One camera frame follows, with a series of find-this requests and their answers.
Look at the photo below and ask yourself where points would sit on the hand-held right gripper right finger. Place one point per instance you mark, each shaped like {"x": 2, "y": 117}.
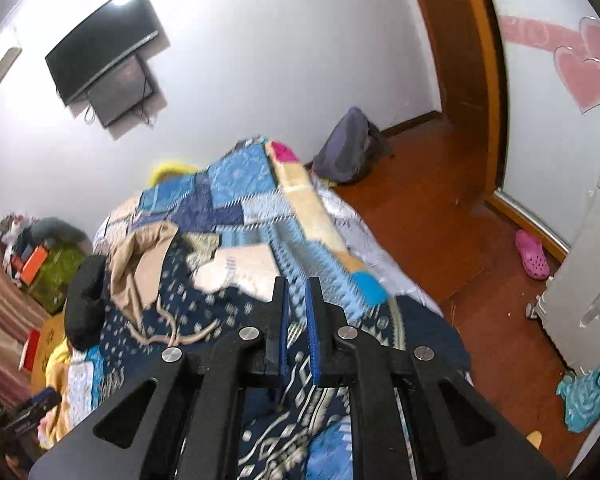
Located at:
{"x": 312, "y": 330}

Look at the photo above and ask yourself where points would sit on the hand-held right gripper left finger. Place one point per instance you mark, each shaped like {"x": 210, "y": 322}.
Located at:
{"x": 278, "y": 330}

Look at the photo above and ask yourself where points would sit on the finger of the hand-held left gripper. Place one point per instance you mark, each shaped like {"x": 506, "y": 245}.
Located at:
{"x": 42, "y": 400}

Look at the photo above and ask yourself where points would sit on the navy patterned fleece garment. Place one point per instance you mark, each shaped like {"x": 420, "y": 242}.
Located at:
{"x": 220, "y": 305}

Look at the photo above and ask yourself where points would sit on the yellow cloth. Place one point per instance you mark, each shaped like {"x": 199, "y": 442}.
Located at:
{"x": 57, "y": 375}

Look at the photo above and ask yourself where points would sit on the red box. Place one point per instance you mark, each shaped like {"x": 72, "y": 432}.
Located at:
{"x": 31, "y": 350}

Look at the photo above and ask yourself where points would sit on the yellow cardboard box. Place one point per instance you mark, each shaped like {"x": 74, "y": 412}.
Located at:
{"x": 50, "y": 332}

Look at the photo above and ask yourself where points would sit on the white knit cloth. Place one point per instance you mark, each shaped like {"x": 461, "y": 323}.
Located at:
{"x": 240, "y": 270}

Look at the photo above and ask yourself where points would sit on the pink striped curtain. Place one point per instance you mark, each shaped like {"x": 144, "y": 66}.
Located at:
{"x": 5, "y": 305}

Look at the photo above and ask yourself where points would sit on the black garment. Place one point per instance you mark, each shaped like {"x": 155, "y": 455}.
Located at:
{"x": 86, "y": 300}

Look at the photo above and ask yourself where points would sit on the green box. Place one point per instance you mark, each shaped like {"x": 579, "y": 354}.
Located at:
{"x": 60, "y": 275}

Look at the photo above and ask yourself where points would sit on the orange box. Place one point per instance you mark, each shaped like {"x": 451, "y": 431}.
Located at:
{"x": 34, "y": 265}

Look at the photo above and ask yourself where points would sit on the blue patchwork quilt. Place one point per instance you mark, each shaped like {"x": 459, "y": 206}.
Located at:
{"x": 240, "y": 185}

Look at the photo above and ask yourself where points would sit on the grey cushion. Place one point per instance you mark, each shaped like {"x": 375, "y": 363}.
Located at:
{"x": 55, "y": 230}

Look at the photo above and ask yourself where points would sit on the pile of assorted clutter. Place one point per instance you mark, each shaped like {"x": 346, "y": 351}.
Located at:
{"x": 5, "y": 232}

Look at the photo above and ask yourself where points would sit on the grey purple backpack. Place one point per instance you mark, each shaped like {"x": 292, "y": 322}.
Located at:
{"x": 347, "y": 145}

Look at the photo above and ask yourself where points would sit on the yellow plush item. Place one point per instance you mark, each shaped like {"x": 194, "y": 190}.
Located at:
{"x": 167, "y": 172}

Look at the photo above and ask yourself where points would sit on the pink clog shoe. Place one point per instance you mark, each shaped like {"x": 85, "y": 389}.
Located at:
{"x": 532, "y": 257}

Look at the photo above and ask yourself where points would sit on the teal cloth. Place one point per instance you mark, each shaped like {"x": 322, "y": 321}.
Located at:
{"x": 585, "y": 395}

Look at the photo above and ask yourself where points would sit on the sliding door with pink hearts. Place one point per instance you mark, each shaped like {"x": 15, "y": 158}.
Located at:
{"x": 545, "y": 110}

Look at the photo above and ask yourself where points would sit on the wooden door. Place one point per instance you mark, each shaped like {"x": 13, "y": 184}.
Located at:
{"x": 455, "y": 40}

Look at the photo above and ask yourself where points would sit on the black wall television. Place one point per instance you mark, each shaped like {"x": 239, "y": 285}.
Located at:
{"x": 100, "y": 40}

